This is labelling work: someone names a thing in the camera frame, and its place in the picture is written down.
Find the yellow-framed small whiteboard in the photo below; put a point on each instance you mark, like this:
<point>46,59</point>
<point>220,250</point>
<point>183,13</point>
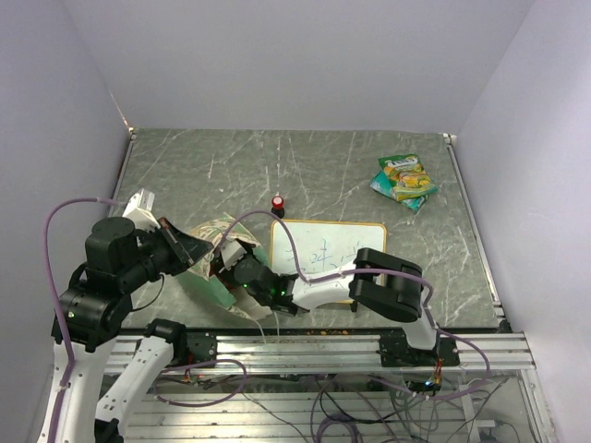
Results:
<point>322,250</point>

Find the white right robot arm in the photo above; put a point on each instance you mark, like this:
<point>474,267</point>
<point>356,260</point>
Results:
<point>389,286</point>

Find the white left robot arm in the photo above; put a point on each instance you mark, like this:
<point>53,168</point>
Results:
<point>122,254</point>

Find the yellow green snack packet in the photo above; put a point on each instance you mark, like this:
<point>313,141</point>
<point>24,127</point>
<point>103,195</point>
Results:
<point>407,176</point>

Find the green printed paper bag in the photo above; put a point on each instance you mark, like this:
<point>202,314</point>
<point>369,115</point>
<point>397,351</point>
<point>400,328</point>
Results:
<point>200,281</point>

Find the aluminium rail frame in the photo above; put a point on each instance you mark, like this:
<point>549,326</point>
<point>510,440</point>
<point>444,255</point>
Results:
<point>343,386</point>

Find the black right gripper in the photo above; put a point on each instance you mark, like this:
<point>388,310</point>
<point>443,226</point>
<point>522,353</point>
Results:
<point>234,268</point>

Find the teal snack packet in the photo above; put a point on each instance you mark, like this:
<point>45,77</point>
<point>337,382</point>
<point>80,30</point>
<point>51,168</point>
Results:
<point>382,185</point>

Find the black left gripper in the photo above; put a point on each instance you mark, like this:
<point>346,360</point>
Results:
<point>191,248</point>

